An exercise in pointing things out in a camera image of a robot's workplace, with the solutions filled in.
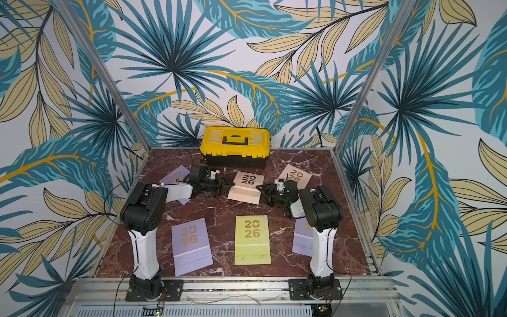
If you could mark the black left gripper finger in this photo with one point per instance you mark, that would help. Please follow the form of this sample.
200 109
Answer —
219 191
224 183

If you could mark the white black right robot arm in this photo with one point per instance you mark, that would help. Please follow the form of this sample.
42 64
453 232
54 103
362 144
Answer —
322 212

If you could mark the purple calendar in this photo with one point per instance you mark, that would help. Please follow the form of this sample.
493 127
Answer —
191 247
174 176
303 238

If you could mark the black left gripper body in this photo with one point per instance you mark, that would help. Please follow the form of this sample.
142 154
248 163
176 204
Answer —
208 183

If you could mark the green desk calendar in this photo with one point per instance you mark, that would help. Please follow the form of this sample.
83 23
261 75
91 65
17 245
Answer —
252 244

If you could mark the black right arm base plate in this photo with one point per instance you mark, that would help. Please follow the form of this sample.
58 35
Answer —
315 289

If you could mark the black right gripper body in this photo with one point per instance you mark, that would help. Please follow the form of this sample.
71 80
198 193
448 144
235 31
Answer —
271 194

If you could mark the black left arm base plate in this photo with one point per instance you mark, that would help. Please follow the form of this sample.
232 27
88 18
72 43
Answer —
164 290

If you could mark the yellow black toolbox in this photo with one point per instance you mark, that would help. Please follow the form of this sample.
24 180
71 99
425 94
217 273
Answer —
236 147

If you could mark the pink calendar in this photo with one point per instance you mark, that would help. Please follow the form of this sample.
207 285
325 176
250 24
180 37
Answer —
244 189
301 177

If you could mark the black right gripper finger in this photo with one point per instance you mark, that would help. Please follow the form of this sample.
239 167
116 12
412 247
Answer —
267 199
265 188

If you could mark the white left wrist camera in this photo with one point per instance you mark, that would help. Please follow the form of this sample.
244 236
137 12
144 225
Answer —
214 174

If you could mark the aluminium front rail frame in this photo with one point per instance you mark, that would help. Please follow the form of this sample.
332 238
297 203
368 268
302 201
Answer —
235 296

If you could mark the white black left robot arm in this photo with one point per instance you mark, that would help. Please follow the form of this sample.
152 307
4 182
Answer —
142 214

